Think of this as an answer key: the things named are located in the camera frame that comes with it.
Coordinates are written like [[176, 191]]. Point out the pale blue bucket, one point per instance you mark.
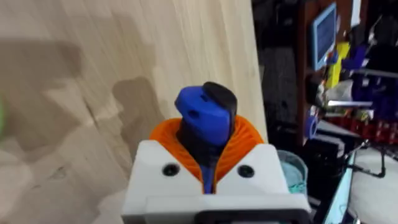
[[292, 174]]

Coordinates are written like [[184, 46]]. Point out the blue electric screwdriver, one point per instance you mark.
[[207, 118]]

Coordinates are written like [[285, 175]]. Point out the right gripper white and orange right finger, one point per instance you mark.
[[258, 174]]

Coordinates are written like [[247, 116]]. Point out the blue framed screen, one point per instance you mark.
[[323, 36]]

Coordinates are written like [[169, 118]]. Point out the green disc with holes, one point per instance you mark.
[[1, 119]]

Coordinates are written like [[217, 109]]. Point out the right gripper white and orange left finger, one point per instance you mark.
[[158, 174]]

